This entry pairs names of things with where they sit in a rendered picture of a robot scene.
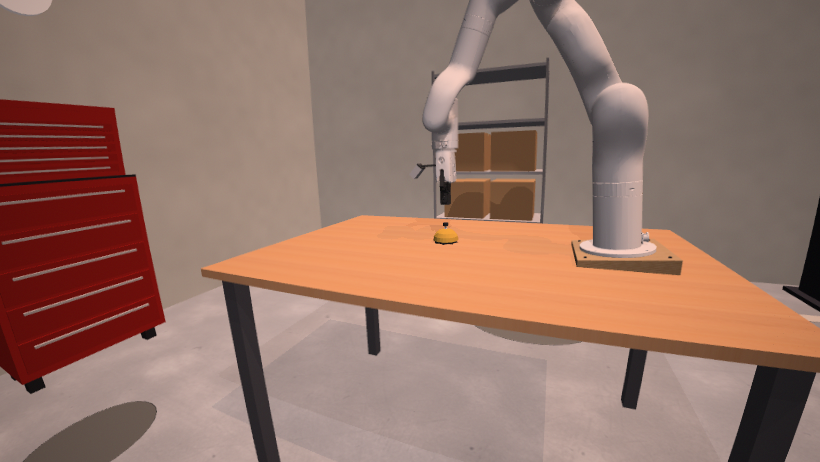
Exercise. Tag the golden dome bell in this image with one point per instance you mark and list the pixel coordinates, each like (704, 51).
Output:
(445, 235)

